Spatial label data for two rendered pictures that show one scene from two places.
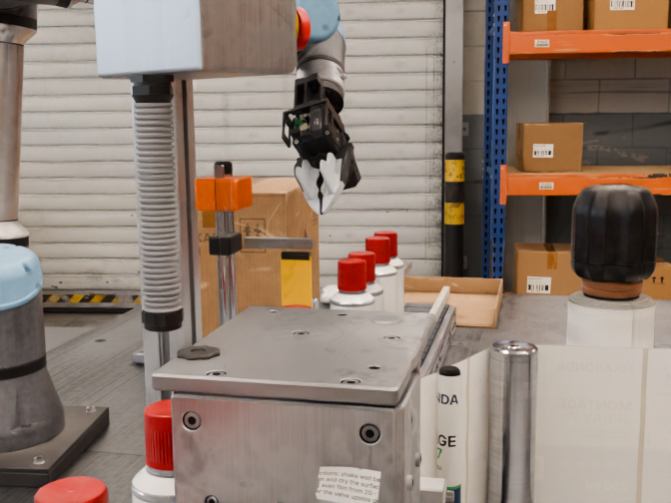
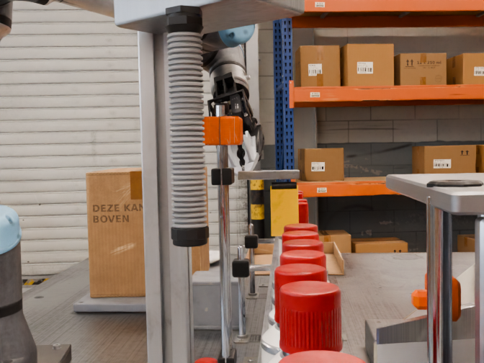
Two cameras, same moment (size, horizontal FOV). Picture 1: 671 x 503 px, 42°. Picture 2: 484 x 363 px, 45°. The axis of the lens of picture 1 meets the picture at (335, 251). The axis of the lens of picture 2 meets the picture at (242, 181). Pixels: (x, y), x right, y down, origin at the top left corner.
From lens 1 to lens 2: 28 cm
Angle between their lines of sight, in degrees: 11
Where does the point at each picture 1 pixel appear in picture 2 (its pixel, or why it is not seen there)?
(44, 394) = (22, 333)
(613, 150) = (359, 167)
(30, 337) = (12, 281)
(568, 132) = (334, 153)
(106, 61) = (126, 9)
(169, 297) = (199, 214)
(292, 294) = (280, 220)
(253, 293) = not seen: hidden behind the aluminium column
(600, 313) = not seen: outside the picture
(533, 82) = (305, 122)
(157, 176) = (191, 99)
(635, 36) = (374, 90)
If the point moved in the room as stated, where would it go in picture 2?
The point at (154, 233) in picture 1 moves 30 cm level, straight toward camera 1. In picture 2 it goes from (187, 152) to (386, 149)
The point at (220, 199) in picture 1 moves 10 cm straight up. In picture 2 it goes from (223, 133) to (221, 35)
